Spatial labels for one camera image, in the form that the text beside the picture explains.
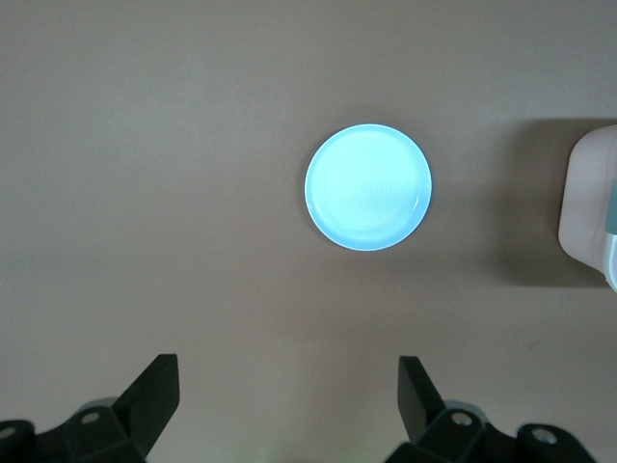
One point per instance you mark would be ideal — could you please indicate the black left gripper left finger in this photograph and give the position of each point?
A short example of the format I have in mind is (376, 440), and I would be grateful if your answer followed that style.
(149, 400)

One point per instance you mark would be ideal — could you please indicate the white lidded storage box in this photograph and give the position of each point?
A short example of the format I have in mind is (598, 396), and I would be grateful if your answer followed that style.
(585, 202)

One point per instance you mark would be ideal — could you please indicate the light blue round plate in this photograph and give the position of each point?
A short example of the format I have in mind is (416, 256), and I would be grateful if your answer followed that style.
(368, 187)

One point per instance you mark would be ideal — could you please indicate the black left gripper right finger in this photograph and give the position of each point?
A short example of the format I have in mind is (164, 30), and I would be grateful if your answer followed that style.
(414, 400)

